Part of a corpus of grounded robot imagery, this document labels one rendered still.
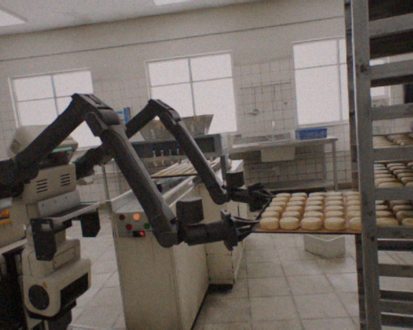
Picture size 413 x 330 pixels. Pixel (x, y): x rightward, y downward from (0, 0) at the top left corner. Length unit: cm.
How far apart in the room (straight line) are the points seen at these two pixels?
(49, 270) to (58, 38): 524
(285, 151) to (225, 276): 283
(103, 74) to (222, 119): 206
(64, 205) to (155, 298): 79
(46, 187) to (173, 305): 95
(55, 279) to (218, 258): 138
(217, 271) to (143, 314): 75
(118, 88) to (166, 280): 442
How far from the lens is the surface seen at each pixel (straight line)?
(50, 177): 149
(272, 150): 508
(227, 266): 261
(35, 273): 154
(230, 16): 587
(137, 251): 196
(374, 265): 90
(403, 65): 88
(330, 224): 94
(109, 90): 602
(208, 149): 250
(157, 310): 206
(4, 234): 177
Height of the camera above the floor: 125
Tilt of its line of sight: 8 degrees down
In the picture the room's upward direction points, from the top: 6 degrees counter-clockwise
